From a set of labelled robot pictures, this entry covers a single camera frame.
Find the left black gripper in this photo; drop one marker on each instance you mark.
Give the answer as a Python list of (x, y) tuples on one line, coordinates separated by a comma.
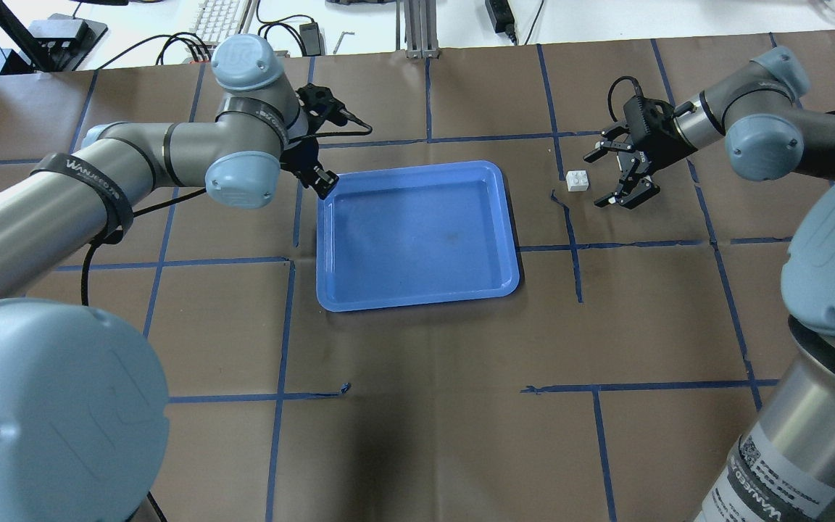
[(304, 157)]

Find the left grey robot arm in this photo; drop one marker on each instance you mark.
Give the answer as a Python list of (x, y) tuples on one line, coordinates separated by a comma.
[(83, 429)]

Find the black power adapter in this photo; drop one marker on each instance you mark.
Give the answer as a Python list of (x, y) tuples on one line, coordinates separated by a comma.
[(311, 38)]

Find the black monitor stand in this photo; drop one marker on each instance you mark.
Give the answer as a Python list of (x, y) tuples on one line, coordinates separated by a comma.
[(60, 42)]

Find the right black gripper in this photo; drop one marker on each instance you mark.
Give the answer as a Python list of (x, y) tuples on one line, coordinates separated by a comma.
[(651, 147)]

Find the white block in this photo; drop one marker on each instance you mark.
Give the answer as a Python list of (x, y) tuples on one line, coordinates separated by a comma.
[(577, 181)]

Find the silver hex key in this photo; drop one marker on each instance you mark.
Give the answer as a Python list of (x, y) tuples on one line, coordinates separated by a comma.
[(342, 36)]

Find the black power brick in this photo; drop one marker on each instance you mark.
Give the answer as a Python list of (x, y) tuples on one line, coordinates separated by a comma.
[(502, 18)]

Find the white keyboard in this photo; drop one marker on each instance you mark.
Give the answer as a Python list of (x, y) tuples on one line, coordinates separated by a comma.
[(215, 21)]

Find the blue plastic tray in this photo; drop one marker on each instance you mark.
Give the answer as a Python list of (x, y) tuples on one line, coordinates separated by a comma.
[(415, 236)]

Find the aluminium frame post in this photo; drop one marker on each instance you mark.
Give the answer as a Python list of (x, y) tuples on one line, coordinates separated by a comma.
[(420, 29)]

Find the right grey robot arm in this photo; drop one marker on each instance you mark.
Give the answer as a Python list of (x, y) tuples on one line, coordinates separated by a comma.
[(782, 468)]

